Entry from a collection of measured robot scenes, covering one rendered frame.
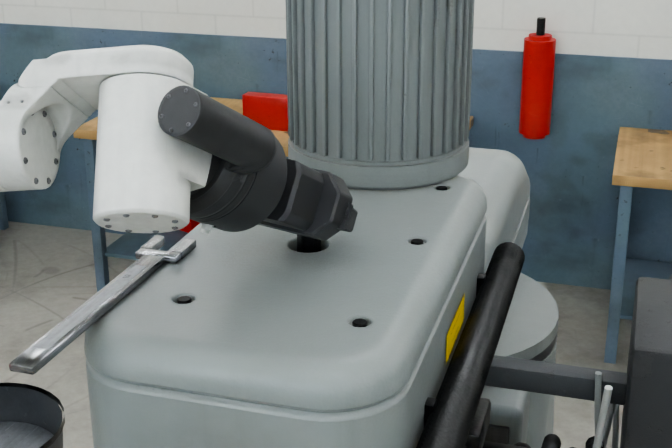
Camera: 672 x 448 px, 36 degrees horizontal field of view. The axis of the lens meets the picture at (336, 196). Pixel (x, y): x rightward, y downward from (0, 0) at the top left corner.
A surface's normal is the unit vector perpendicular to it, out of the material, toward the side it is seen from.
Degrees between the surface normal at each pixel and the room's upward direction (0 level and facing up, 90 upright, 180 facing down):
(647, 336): 0
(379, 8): 90
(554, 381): 90
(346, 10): 90
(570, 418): 0
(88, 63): 56
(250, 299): 0
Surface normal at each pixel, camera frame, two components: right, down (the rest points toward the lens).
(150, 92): 0.26, -0.26
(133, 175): 0.00, -0.26
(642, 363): -0.29, 0.33
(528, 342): 0.00, -0.94
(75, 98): 0.70, 0.64
